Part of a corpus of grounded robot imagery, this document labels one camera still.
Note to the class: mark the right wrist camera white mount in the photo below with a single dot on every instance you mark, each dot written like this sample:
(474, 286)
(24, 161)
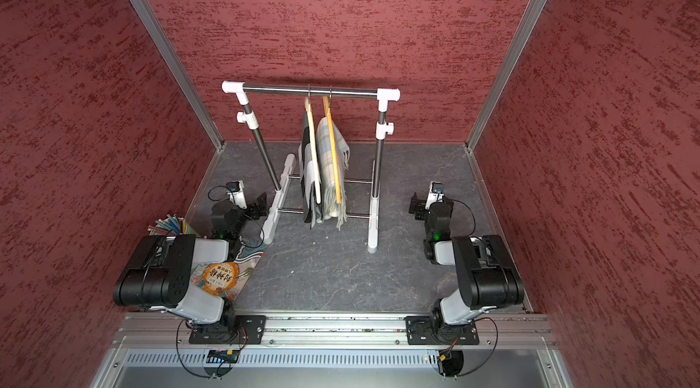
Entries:
(435, 194)

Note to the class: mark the grey black checkered mat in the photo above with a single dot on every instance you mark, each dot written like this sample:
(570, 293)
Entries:
(312, 211)

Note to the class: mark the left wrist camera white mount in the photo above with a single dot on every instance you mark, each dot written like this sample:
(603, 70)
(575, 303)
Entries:
(235, 192)

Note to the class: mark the blue cream plaid scarf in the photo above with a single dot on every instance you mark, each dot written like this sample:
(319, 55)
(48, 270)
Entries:
(333, 193)

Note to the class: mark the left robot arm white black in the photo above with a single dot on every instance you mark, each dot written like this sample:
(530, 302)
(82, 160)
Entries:
(157, 276)

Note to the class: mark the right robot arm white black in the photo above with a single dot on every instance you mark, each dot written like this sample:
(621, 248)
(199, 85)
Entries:
(486, 276)

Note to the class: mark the orange plastic hanger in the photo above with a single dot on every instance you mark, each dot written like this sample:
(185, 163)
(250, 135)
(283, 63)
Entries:
(333, 145)

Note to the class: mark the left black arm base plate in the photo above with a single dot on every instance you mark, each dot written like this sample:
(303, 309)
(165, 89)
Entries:
(244, 329)

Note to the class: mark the aluminium front rail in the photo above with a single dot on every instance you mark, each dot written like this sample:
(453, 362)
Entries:
(299, 330)

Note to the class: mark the aluminium corner post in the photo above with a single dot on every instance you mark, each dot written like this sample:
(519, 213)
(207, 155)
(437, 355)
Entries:
(528, 21)
(150, 21)

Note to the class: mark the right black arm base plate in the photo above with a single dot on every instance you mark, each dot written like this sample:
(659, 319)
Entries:
(437, 330)

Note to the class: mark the green cup with straws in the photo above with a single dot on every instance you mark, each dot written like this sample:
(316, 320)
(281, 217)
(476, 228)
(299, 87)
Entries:
(171, 226)

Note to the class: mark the left aluminium corner post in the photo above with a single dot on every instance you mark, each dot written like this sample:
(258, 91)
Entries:
(150, 21)

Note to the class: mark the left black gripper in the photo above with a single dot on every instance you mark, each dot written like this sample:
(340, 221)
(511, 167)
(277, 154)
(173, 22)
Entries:
(255, 214)

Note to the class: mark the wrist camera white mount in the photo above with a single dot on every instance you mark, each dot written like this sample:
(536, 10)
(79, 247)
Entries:
(235, 192)
(435, 194)

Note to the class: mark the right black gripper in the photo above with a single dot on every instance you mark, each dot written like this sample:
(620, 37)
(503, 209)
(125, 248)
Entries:
(421, 207)

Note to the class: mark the right aluminium corner post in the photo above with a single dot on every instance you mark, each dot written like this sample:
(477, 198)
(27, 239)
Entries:
(528, 21)

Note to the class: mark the white and steel clothes rack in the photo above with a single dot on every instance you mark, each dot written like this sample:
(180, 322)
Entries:
(383, 96)

